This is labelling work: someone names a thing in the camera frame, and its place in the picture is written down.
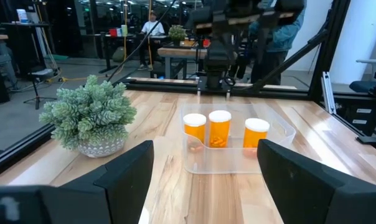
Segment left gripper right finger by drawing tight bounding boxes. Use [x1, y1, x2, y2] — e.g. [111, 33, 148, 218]
[256, 139, 376, 224]

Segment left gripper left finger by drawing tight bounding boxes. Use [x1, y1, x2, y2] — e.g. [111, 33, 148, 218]
[41, 139, 155, 224]

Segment orange pill bottle white cap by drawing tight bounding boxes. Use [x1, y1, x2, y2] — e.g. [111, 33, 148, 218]
[242, 117, 271, 158]
[182, 113, 207, 153]
[208, 110, 232, 149]

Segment clear plastic basket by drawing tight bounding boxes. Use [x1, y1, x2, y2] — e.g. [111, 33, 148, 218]
[180, 102, 297, 175]

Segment green succulent in white pot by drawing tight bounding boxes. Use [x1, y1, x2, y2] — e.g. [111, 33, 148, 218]
[38, 74, 138, 158]

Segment black box with white labels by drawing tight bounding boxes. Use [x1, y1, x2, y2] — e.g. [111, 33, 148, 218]
[334, 93, 376, 138]

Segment silver aluminium extrusion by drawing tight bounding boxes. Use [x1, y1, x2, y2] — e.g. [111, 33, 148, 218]
[320, 71, 338, 114]

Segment blue office chair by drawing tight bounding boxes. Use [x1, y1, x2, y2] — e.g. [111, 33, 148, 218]
[349, 58, 376, 94]

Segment black tripod stand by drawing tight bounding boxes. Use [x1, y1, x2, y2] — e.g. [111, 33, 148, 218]
[22, 70, 57, 110]

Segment wooden workbench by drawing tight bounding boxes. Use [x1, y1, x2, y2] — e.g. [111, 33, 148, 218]
[157, 46, 208, 80]

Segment person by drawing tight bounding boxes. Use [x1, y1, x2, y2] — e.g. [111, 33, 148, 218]
[138, 11, 166, 71]
[248, 0, 307, 85]
[0, 17, 19, 91]

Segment small green potted plant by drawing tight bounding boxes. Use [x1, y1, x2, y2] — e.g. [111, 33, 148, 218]
[168, 24, 187, 47]

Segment black workbench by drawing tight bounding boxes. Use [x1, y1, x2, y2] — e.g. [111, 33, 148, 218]
[0, 21, 54, 77]

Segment black hanging cable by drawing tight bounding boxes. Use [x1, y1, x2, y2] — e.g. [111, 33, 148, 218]
[106, 0, 178, 83]

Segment yellow hanging cord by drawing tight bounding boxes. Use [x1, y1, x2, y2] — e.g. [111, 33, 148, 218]
[123, 0, 129, 65]
[148, 0, 153, 70]

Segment black aluminium table frame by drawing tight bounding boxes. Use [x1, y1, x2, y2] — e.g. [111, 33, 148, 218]
[0, 0, 376, 181]

